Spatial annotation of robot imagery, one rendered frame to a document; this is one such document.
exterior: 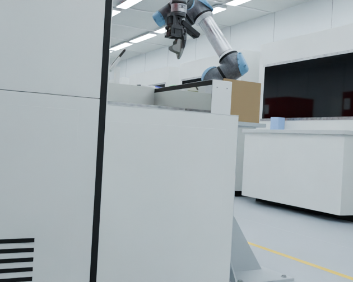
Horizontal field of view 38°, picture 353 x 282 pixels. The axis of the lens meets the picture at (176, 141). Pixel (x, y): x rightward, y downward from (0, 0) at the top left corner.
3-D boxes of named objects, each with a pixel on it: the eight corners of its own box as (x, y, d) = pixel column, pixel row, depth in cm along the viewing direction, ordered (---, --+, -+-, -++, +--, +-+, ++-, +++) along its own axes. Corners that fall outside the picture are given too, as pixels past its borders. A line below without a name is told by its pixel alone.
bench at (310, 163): (343, 225, 478) (355, 13, 478) (235, 200, 637) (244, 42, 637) (419, 222, 528) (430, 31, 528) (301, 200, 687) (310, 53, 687)
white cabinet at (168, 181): (74, 341, 174) (88, 103, 174) (21, 270, 259) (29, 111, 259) (231, 320, 203) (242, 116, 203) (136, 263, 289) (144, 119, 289)
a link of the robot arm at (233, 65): (231, 87, 281) (185, 13, 298) (254, 72, 278) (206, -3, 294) (225, 81, 270) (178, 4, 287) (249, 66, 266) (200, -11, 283)
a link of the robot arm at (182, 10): (182, 8, 246) (190, 4, 239) (181, 17, 246) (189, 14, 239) (168, 5, 243) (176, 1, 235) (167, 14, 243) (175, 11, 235)
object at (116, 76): (108, 82, 243) (110, 55, 243) (106, 83, 246) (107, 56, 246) (120, 84, 246) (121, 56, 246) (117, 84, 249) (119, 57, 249)
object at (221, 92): (210, 113, 204) (213, 79, 204) (153, 116, 253) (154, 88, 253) (230, 115, 208) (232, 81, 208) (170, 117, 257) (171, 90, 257)
